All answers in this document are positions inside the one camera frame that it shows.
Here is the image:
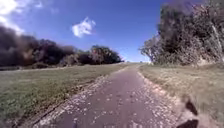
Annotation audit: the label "grey asphalt path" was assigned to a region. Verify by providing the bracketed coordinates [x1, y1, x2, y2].
[19, 63, 202, 128]

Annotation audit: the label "long dark tree line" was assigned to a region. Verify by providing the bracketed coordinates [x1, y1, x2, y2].
[0, 24, 125, 71]

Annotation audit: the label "dry grass field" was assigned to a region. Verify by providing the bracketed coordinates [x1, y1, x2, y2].
[0, 62, 130, 128]

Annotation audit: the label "tall pale-trunked trees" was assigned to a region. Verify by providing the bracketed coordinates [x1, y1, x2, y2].
[139, 0, 224, 67]

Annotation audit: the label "dry grass verge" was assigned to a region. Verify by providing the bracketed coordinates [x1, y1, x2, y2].
[137, 62, 224, 128]

